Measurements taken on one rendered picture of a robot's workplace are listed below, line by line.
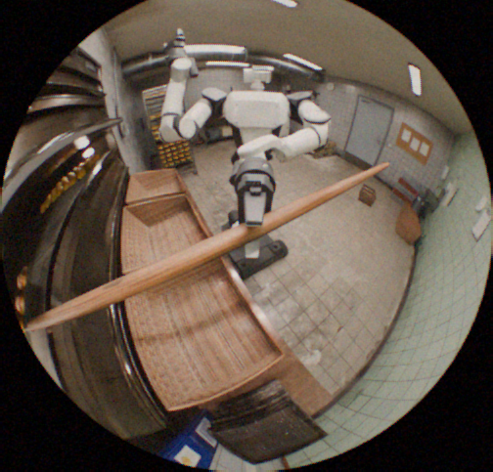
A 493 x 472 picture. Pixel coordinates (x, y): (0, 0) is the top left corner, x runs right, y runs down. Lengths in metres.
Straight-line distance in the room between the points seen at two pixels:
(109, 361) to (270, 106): 1.03
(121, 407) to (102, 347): 0.19
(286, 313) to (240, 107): 1.47
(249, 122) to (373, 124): 4.43
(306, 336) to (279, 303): 0.40
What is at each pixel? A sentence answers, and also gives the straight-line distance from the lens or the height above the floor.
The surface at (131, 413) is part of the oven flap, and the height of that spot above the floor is 1.00.
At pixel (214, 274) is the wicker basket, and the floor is 0.59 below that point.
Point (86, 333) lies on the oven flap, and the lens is 0.55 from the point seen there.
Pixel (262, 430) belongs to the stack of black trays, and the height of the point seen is 0.87.
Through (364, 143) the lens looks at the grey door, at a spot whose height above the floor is 0.79.
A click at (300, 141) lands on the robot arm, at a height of 1.25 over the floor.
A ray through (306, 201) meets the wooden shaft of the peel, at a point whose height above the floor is 1.20.
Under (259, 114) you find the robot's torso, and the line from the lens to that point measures 0.67.
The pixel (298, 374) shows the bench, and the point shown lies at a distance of 0.85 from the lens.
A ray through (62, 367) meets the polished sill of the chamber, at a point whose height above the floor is 1.17.
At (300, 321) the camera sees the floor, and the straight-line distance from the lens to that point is 1.44.
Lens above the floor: 1.35
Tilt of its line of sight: 49 degrees down
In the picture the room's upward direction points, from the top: straight up
